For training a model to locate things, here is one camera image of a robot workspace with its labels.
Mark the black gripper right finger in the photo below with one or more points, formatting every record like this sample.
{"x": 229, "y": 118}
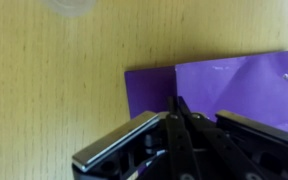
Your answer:
{"x": 235, "y": 161}

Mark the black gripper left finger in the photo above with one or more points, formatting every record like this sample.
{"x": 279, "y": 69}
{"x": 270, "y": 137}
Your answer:
{"x": 182, "y": 157}

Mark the purple paper folder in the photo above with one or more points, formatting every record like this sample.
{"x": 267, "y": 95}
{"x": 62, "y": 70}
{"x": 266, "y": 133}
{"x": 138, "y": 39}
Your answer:
{"x": 255, "y": 86}

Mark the clear plastic cup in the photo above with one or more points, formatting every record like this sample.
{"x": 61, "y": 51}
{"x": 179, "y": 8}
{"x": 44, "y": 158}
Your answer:
{"x": 70, "y": 8}

